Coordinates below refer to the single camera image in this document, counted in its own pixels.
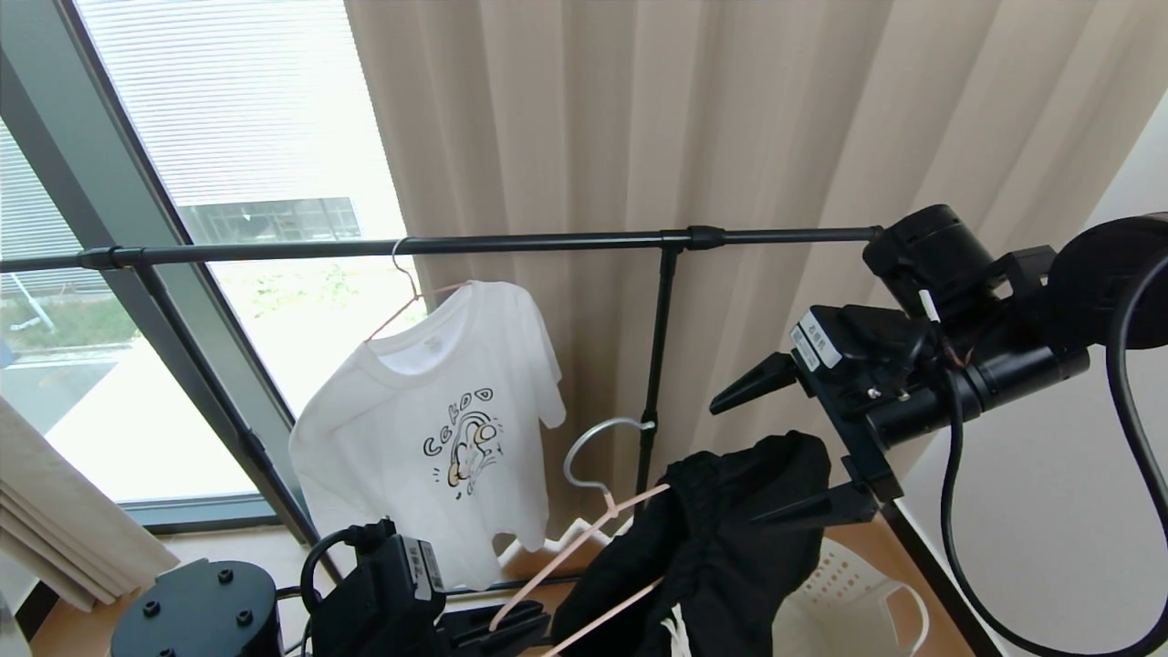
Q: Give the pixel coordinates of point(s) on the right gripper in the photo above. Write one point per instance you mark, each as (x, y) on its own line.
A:
(912, 415)

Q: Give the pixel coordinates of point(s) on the black garment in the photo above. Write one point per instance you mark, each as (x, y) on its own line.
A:
(712, 547)

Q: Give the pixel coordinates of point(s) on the pink clothes hanger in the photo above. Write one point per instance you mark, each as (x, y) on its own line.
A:
(584, 534)
(408, 297)

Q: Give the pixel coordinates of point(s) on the white printed t-shirt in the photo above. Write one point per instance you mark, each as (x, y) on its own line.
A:
(383, 456)

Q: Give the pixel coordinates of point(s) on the white laundry basket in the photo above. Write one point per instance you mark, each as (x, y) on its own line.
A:
(849, 602)

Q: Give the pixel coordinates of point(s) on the black clothes rack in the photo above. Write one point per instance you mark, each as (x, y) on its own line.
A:
(502, 244)

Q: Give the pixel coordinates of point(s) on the beige curtain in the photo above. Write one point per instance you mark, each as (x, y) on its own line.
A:
(64, 538)
(684, 109)

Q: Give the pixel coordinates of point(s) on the window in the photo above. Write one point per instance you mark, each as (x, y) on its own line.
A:
(255, 109)

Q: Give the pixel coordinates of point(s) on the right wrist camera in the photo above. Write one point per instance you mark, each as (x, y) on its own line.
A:
(858, 333)

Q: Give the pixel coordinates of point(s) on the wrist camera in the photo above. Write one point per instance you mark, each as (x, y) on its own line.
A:
(858, 333)
(383, 593)

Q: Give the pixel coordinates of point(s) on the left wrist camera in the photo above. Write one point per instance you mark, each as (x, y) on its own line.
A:
(383, 593)

